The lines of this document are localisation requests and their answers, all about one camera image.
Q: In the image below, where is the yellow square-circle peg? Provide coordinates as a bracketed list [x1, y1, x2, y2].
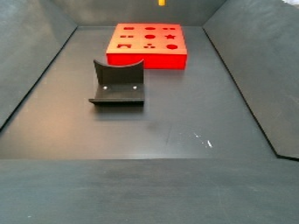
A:
[157, 0, 165, 6]

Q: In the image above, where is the black curved holder stand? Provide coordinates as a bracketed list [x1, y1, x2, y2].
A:
[88, 60, 145, 105]

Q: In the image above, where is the red shape-sorter block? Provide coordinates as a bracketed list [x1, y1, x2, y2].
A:
[107, 23, 188, 69]

